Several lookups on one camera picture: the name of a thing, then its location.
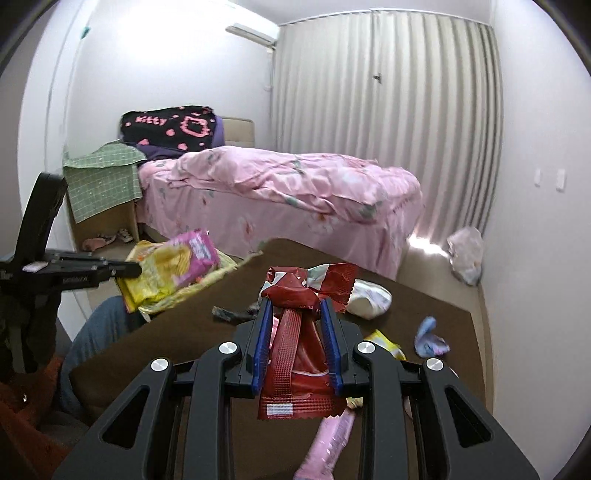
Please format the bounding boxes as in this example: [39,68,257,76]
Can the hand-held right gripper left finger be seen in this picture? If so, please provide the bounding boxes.
[52,298,273,480]

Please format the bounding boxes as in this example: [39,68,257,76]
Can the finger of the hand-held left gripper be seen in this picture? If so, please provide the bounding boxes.
[44,250,142,292]

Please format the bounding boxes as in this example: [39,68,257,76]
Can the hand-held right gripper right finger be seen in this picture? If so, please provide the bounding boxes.
[321,298,541,480]

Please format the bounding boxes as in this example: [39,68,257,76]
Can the yellow packet with red print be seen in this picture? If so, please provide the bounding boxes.
[365,329,408,361]

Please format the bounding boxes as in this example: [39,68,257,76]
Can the red snack wrapper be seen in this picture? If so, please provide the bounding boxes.
[257,262,360,422]

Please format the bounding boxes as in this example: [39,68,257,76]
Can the yellow pink snack packet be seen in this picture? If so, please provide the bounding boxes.
[115,229,222,315]

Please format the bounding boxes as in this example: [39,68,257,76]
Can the pink wrapper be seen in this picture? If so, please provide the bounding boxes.
[294,408,357,480]

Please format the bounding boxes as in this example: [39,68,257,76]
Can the blue wrapper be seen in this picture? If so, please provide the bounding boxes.
[414,316,451,357]

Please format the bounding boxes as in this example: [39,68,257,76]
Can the pink slippers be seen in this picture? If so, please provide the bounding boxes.
[82,234,117,253]

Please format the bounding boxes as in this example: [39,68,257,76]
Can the dark crumpled wrapper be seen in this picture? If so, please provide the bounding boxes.
[212,302,262,322]

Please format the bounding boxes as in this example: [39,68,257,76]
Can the white rounded pouch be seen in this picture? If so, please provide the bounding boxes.
[345,279,393,320]

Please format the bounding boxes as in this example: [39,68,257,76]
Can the cardboard box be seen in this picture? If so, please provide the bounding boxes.
[68,200,142,251]

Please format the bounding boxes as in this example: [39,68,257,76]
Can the person's leg in jeans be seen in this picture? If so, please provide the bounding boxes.
[60,295,136,412]

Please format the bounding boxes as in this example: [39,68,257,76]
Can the green checked cloth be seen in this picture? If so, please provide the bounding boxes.
[63,141,148,225]

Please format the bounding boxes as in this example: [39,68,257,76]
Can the bed with pink floral sheet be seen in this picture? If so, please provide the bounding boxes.
[137,145,423,281]

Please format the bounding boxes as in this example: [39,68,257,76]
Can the black Hello Kitty pillow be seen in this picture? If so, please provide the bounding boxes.
[120,106,217,151]

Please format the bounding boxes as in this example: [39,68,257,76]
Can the white plastic bag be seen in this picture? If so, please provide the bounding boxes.
[445,226,485,287]

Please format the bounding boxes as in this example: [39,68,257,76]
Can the pink floral duvet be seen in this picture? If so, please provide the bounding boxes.
[167,145,422,217]

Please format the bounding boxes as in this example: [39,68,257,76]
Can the fuzzy brown garment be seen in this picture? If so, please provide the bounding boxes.
[0,357,72,480]

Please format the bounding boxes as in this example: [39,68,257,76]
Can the beige headboard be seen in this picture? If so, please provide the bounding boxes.
[216,116,256,149]

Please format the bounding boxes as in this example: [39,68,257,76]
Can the pleated white curtain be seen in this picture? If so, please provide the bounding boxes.
[270,9,505,251]

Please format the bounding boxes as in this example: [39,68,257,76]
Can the white air conditioner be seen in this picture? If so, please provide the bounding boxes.
[225,21,280,48]

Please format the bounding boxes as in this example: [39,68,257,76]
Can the white cord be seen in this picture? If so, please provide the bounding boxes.
[264,44,278,90]

